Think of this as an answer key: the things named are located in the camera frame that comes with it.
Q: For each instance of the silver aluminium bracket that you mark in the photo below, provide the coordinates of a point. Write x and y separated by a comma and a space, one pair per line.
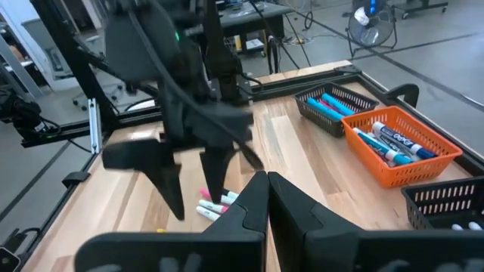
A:
94, 124

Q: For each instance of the thin black-capped marker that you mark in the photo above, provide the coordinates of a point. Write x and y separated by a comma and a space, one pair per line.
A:
230, 196

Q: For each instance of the thin pink marker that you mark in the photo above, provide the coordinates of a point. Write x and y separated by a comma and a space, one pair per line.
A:
206, 193
211, 206

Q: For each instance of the black desk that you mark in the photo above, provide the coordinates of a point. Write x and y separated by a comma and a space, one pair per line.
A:
242, 15

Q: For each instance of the thin light blue marker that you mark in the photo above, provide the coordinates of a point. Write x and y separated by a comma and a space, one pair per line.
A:
457, 227

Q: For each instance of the black computer tower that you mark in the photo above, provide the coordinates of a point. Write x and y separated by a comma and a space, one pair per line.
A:
372, 7

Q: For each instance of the grey office chair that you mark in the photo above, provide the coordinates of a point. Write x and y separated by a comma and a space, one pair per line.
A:
102, 94

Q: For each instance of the pink highlighter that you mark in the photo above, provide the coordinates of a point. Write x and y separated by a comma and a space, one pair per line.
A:
329, 106

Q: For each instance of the black metal post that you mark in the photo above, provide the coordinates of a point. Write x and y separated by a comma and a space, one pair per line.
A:
72, 56

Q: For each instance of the black frame clamp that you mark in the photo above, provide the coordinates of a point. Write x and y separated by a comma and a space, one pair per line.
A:
7, 249
75, 177

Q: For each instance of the black floor fan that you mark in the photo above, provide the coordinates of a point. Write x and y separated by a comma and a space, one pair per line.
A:
372, 30

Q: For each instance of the purple-capped white marker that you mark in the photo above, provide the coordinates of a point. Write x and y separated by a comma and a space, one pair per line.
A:
475, 226

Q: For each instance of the black flat bracket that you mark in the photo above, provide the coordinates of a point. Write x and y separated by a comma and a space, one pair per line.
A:
348, 70

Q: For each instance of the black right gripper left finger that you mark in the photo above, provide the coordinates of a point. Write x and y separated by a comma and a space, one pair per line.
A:
253, 204

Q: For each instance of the black clamp loop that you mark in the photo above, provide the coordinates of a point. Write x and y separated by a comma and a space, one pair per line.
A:
404, 92

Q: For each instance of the orange plastic basket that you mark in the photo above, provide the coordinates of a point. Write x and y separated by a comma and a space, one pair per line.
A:
412, 170

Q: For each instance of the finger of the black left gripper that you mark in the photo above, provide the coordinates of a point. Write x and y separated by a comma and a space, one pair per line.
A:
217, 170
162, 177

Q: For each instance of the chunky blue Expo marker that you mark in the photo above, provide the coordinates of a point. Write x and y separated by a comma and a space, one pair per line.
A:
401, 140

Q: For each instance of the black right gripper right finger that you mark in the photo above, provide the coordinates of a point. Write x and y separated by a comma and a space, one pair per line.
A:
295, 215

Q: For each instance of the black plastic basket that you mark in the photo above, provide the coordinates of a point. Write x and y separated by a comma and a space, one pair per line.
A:
442, 204
329, 124

